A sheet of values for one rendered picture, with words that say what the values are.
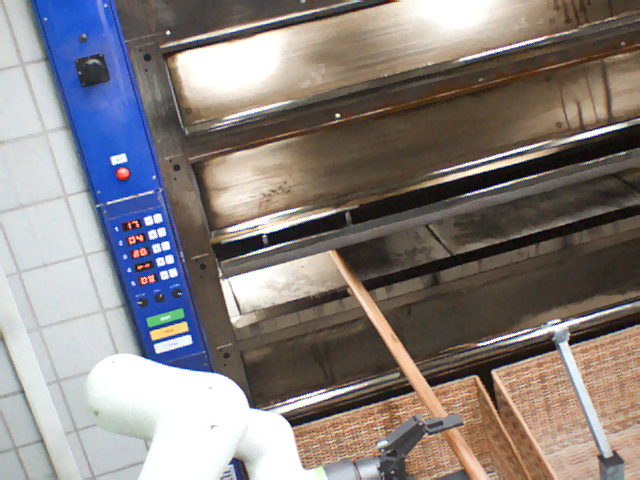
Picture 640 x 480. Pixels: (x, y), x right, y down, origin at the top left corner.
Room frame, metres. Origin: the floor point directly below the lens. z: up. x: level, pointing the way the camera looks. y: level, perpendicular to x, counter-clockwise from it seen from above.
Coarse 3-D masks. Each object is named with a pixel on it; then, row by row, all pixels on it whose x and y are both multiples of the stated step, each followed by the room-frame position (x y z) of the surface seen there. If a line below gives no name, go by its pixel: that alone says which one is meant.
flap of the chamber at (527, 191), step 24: (624, 144) 2.18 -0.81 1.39; (528, 168) 2.16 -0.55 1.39; (552, 168) 2.11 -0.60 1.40; (600, 168) 2.02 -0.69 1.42; (624, 168) 2.03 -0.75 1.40; (432, 192) 2.14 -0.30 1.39; (456, 192) 2.09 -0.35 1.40; (504, 192) 1.98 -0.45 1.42; (528, 192) 1.99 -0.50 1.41; (360, 216) 2.06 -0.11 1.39; (432, 216) 1.95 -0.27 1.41; (288, 240) 1.99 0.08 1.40; (336, 240) 1.92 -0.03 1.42; (360, 240) 1.92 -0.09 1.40; (264, 264) 1.89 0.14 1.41
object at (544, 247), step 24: (600, 216) 2.22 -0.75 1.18; (624, 216) 2.20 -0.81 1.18; (528, 240) 2.17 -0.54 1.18; (552, 240) 2.15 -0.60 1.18; (576, 240) 2.16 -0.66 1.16; (432, 264) 2.14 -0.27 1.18; (456, 264) 2.12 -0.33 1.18; (480, 264) 2.12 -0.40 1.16; (504, 264) 2.13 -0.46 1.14; (336, 288) 2.12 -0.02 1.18; (384, 288) 2.08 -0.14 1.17; (408, 288) 2.09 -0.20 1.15; (264, 312) 2.07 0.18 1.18; (288, 312) 2.04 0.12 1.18; (312, 312) 2.05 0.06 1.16; (336, 312) 2.06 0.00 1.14; (240, 336) 2.02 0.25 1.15
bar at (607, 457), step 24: (600, 312) 1.78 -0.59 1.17; (624, 312) 1.78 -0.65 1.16; (528, 336) 1.75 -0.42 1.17; (552, 336) 1.75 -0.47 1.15; (432, 360) 1.72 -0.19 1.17; (456, 360) 1.72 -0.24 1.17; (360, 384) 1.69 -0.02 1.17; (384, 384) 1.69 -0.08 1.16; (576, 384) 1.68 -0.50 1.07; (288, 408) 1.66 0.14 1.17; (312, 408) 1.67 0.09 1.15; (600, 432) 1.60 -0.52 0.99; (600, 456) 1.57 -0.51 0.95
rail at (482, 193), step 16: (592, 160) 2.03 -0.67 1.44; (608, 160) 2.03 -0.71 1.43; (528, 176) 2.01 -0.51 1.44; (544, 176) 2.00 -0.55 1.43; (560, 176) 2.01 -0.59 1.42; (480, 192) 1.98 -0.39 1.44; (496, 192) 1.98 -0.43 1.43; (416, 208) 1.95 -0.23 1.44; (432, 208) 1.96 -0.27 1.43; (352, 224) 1.94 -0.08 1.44; (368, 224) 1.93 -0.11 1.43; (384, 224) 1.94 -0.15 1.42; (304, 240) 1.91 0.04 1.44; (320, 240) 1.91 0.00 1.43; (240, 256) 1.89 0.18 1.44; (256, 256) 1.89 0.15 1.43
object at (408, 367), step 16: (336, 256) 2.24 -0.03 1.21; (352, 272) 2.13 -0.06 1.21; (352, 288) 2.07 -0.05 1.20; (368, 304) 1.96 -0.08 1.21; (384, 320) 1.88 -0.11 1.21; (384, 336) 1.82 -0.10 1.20; (400, 352) 1.73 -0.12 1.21; (416, 368) 1.66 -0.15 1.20; (416, 384) 1.61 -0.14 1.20; (432, 400) 1.54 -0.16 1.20; (432, 416) 1.51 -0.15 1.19; (448, 432) 1.44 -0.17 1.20; (464, 448) 1.38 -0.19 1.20; (464, 464) 1.35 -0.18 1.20; (480, 464) 1.34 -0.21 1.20
